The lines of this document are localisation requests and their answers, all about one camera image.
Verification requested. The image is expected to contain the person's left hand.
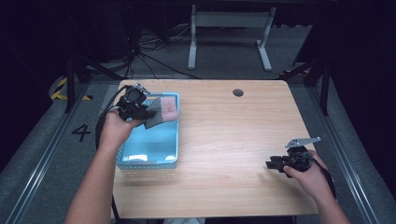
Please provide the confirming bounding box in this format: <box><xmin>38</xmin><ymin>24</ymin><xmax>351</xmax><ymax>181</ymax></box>
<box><xmin>98</xmin><ymin>110</ymin><xmax>144</xmax><ymax>150</ymax></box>

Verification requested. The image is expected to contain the yellow black hazard tape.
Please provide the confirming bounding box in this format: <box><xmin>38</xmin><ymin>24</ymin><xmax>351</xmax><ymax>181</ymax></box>
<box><xmin>50</xmin><ymin>77</ymin><xmax>93</xmax><ymax>102</ymax></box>

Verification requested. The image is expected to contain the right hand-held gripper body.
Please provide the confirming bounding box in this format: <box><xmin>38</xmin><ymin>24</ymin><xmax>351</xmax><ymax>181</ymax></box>
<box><xmin>284</xmin><ymin>136</ymin><xmax>322</xmax><ymax>173</ymax></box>

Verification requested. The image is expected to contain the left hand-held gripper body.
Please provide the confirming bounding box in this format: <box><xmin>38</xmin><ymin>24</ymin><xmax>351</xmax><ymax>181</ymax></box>
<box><xmin>118</xmin><ymin>82</ymin><xmax>151</xmax><ymax>121</ymax></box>

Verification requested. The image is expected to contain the person's right hand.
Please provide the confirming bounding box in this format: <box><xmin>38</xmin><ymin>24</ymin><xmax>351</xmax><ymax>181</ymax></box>
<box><xmin>283</xmin><ymin>150</ymin><xmax>334</xmax><ymax>202</ymax></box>

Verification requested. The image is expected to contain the black floor cables bundle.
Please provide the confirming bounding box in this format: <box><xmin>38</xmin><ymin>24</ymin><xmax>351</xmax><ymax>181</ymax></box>
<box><xmin>124</xmin><ymin>24</ymin><xmax>200</xmax><ymax>80</ymax></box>

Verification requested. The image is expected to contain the right hand-held gripper black cable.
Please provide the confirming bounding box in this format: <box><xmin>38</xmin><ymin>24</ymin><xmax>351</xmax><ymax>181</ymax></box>
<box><xmin>303</xmin><ymin>151</ymin><xmax>338</xmax><ymax>200</ymax></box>

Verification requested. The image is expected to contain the black metal stand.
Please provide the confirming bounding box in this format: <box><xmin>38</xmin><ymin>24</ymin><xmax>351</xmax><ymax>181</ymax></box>
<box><xmin>278</xmin><ymin>57</ymin><xmax>332</xmax><ymax>117</ymax></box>
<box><xmin>64</xmin><ymin>54</ymin><xmax>127</xmax><ymax>114</ymax></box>

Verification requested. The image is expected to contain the grey sock with pink cuff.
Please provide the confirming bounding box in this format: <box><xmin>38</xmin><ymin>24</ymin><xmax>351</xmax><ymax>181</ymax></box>
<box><xmin>144</xmin><ymin>95</ymin><xmax>179</xmax><ymax>130</ymax></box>

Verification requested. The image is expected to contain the light blue plastic basket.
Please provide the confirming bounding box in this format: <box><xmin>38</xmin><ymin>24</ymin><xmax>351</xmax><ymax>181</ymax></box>
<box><xmin>115</xmin><ymin>91</ymin><xmax>180</xmax><ymax>171</ymax></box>

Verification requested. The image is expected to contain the white metal stand frame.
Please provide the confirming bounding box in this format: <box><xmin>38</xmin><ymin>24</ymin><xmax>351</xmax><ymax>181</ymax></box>
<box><xmin>187</xmin><ymin>4</ymin><xmax>277</xmax><ymax>72</ymax></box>

